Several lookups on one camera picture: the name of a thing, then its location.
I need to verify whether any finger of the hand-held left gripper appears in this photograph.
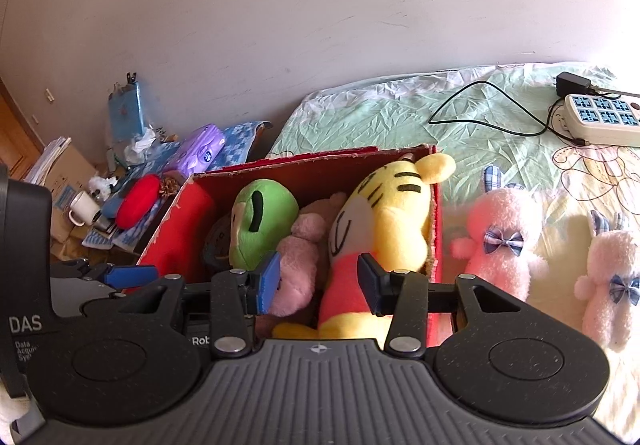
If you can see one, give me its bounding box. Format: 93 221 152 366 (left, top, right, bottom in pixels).
50 259 160 291

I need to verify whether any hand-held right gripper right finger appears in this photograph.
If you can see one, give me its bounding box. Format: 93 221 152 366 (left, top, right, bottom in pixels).
356 252 538 357

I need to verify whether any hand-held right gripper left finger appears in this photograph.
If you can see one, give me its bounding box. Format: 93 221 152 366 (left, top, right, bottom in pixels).
122 251 283 360

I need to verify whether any pink bear plush toy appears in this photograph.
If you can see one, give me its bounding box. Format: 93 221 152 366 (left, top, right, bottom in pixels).
270 192 348 318

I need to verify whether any green frog plush toy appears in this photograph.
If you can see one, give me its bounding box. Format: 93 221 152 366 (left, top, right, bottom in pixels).
229 179 300 271

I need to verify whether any red cardboard box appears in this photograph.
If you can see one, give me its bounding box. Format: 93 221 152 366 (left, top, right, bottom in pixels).
122 144 453 341

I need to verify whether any yellow tiger plush toy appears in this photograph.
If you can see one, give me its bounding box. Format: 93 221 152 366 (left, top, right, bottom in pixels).
272 154 457 340

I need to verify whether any white rabbit plush toy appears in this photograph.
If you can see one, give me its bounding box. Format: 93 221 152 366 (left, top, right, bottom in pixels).
574 210 640 353
450 165 548 303

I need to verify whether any tape roll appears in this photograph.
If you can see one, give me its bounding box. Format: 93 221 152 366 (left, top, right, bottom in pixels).
202 212 236 271

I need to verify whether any white mug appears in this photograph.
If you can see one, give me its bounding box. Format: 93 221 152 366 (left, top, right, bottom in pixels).
67 190 101 227

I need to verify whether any red round cushion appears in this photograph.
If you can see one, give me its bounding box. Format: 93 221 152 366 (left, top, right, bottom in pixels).
116 175 162 229

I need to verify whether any brown cardboard box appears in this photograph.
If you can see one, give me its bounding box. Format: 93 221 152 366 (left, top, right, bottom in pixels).
47 142 101 246

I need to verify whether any crumpled white tissue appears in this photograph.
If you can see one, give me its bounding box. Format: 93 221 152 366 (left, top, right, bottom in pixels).
89 175 118 198

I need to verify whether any stack of papers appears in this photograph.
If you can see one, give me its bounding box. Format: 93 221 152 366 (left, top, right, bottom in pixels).
22 136 73 186

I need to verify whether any wooden cabinet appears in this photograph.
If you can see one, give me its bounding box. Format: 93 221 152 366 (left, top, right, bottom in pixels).
0 77 46 183

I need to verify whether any crumpled clear plastic bag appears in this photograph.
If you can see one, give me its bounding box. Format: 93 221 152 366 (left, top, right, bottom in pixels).
122 127 158 166

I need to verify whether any purple tissue pack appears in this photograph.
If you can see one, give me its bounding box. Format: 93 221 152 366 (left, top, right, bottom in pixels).
165 124 226 176

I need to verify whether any blue patterned cloth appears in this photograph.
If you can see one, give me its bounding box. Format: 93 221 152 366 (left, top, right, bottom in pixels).
82 120 273 251

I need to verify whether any blue bag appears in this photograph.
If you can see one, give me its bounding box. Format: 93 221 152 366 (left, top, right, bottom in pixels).
107 72 148 143

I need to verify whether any pale green bedsheet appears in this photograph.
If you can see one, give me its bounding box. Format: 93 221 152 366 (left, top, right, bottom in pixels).
262 61 640 431

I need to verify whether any white power strip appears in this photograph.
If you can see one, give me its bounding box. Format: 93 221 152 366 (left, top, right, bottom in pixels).
547 93 640 148

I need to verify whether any black power adapter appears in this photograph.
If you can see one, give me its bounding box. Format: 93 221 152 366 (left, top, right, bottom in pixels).
556 71 593 98

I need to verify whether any thin black cable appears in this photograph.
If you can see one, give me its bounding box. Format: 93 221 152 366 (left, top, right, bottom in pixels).
428 81 588 146

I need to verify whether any grey power cord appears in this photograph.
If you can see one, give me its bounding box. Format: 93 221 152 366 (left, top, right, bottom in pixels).
590 86 640 98

